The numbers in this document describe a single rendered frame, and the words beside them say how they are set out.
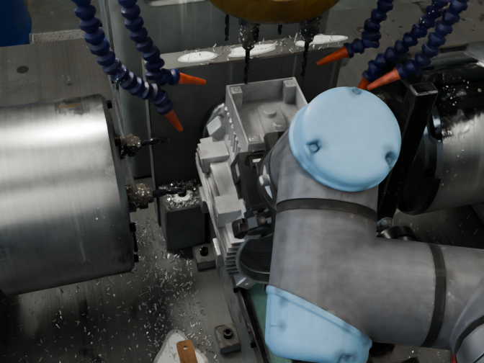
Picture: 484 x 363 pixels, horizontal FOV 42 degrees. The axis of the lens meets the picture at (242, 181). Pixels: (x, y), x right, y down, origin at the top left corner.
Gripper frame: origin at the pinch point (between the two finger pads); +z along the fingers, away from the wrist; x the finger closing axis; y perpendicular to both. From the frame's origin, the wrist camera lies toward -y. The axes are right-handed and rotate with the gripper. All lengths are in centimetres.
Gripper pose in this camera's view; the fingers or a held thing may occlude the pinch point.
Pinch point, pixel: (258, 234)
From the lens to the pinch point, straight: 76.5
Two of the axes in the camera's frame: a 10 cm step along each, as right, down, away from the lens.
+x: -9.6, 1.7, -2.2
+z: -1.7, 2.3, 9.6
